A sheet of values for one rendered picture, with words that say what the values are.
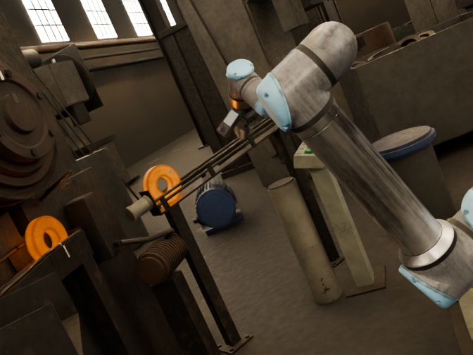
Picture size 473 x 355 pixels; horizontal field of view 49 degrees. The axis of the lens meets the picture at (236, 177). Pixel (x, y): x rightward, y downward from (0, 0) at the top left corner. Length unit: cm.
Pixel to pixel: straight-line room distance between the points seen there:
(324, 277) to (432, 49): 173
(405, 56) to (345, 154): 219
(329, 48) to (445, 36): 231
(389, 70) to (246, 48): 127
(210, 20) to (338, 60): 315
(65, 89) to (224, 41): 579
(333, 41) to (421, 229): 48
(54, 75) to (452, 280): 871
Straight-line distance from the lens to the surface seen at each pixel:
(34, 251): 165
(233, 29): 411
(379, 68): 324
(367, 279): 214
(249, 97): 167
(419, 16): 562
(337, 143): 112
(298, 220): 201
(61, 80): 964
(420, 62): 331
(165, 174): 197
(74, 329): 122
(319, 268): 209
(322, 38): 111
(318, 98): 109
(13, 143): 156
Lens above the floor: 95
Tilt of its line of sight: 10 degrees down
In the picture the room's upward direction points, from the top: 24 degrees counter-clockwise
